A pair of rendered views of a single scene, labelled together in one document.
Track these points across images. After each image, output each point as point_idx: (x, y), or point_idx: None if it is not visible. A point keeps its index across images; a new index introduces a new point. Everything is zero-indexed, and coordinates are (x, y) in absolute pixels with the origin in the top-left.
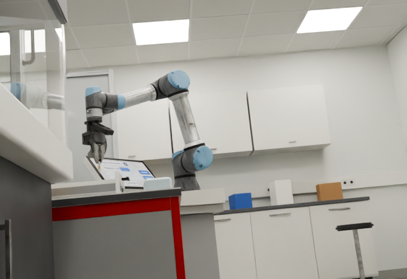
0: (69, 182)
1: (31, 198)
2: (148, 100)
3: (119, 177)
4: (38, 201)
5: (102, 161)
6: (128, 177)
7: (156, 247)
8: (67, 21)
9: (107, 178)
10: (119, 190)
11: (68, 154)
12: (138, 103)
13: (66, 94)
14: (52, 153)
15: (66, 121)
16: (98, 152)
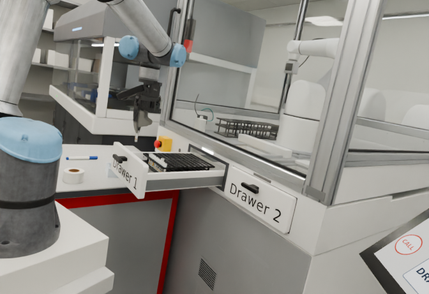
0: (312, 184)
1: (90, 136)
2: (112, 9)
3: (113, 150)
4: (93, 139)
5: (135, 130)
6: (112, 155)
7: None
8: (102, 34)
9: (423, 238)
10: (111, 164)
11: (89, 118)
12: (126, 25)
13: None
14: (80, 117)
15: (348, 51)
16: (142, 120)
